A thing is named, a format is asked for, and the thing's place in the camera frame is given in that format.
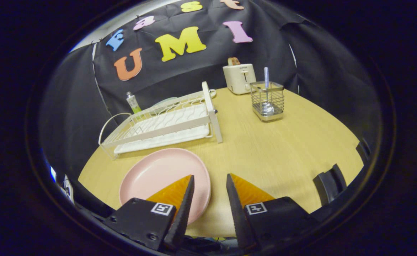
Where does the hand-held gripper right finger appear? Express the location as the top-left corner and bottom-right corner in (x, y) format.
(225, 173), (321, 254)

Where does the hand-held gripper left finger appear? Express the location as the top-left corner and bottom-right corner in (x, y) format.
(103, 174), (196, 252)

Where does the white toaster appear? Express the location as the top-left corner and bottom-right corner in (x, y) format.
(223, 63), (257, 95)

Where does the white and blue panel edge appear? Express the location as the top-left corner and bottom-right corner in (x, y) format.
(49, 166), (74, 204)

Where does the green and white bottle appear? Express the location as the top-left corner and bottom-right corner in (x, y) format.
(126, 91), (142, 115)

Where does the metal spoon patterned handle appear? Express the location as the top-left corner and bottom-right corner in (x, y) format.
(262, 67), (275, 116)

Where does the white dish rack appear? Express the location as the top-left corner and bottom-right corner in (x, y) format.
(98, 81), (224, 160)

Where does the pink plate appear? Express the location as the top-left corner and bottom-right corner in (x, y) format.
(119, 148), (212, 225)

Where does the metal wire basket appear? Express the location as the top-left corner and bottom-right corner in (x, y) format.
(250, 81), (285, 122)

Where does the light blue plate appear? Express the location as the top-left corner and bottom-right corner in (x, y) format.
(151, 97), (179, 109)

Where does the black backdrop cloth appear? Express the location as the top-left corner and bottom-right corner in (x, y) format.
(39, 0), (383, 178)

